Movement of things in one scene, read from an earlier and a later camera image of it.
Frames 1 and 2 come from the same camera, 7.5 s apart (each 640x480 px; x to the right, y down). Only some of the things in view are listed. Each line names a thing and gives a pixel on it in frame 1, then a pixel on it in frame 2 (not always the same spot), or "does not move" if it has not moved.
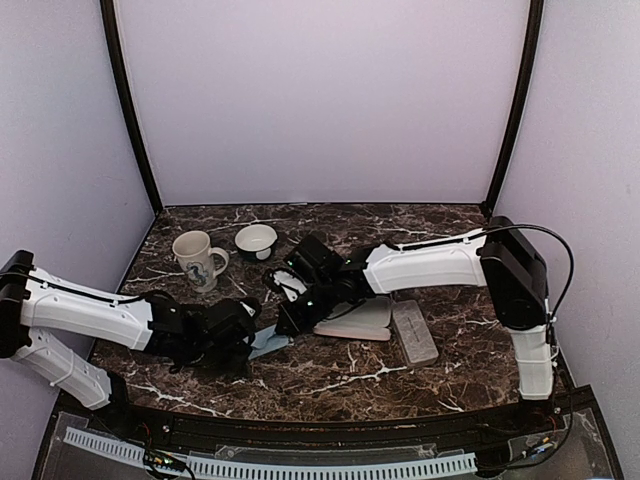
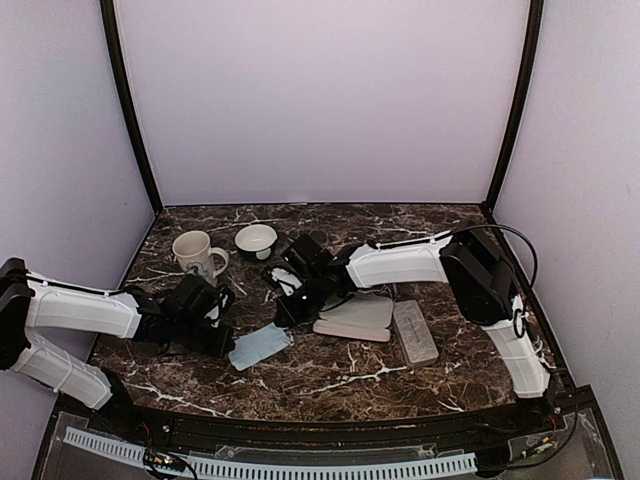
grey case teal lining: [415, 338] does not move
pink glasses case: [370, 322] does not move
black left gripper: [232, 368] -> [220, 348]
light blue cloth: [267, 341] does not move
